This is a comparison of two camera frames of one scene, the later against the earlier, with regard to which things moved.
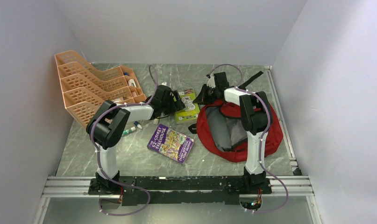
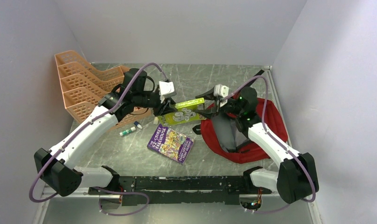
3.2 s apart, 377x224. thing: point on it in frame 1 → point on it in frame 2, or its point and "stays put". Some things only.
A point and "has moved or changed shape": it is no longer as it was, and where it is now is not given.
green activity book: [189, 115] has moved or changed shape
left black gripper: [177, 106] → [166, 107]
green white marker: [125, 132] stays put
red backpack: [219, 126] stays put
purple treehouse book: [169, 142] stays put
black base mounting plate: [212, 190] stays put
